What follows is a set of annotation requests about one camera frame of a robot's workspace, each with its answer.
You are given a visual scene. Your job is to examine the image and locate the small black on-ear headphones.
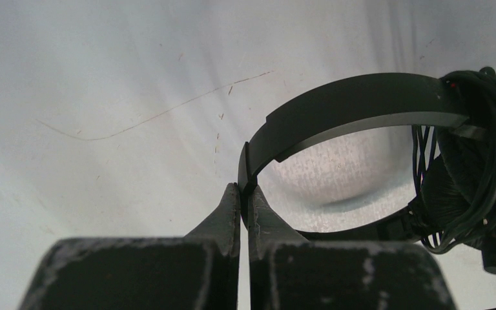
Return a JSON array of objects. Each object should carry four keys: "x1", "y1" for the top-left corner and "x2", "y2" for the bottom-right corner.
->
[{"x1": 238, "y1": 67, "x2": 496, "y2": 274}]

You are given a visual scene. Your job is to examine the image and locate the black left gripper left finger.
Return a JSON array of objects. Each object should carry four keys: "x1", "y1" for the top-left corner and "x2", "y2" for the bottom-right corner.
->
[{"x1": 20, "y1": 183, "x2": 240, "y2": 309}]

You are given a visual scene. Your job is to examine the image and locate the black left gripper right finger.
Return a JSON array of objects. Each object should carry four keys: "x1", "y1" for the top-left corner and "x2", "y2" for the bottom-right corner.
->
[{"x1": 247, "y1": 188, "x2": 455, "y2": 309}]

